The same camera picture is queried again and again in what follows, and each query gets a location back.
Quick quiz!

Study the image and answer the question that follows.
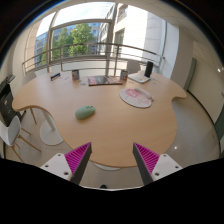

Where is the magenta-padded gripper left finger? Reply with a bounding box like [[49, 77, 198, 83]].
[[39, 142, 93, 186]]

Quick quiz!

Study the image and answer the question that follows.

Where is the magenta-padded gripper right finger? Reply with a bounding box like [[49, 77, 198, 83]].
[[132, 142, 184, 186]]

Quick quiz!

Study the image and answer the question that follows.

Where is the mint green computer mouse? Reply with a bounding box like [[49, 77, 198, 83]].
[[74, 104, 97, 120]]

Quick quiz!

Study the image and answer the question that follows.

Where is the round white pink mouse pad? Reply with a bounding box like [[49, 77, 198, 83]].
[[119, 87, 155, 109]]

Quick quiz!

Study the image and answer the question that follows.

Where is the white chair with wooden legs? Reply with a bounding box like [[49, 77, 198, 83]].
[[0, 115, 43, 163]]

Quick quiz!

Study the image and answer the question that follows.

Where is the white open booklet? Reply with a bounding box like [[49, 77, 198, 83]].
[[127, 72, 152, 84]]

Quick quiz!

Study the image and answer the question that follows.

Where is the red and dark magazine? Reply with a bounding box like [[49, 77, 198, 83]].
[[87, 75, 124, 87]]

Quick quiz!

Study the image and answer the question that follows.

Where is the black office printer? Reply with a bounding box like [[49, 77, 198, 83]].
[[0, 74, 26, 128]]

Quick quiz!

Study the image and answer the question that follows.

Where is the black cylindrical speaker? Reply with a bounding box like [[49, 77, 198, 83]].
[[143, 60, 155, 79]]

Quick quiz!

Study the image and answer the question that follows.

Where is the metal balcony railing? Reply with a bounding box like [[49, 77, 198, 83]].
[[21, 42, 166, 76]]

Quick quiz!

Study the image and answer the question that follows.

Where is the white table pedestal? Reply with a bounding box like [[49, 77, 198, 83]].
[[38, 109, 65, 147]]

